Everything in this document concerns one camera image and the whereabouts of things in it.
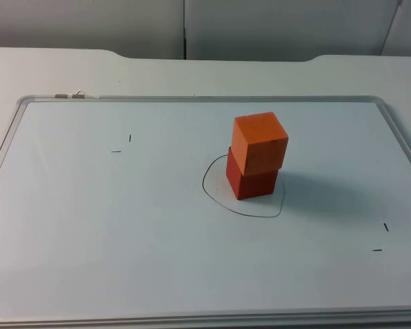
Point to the red cube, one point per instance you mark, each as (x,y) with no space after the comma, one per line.
(250,185)

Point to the orange cube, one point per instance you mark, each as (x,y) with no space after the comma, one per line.
(260,144)

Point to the grey-framed whiteboard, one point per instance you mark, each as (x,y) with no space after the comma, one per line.
(123,212)

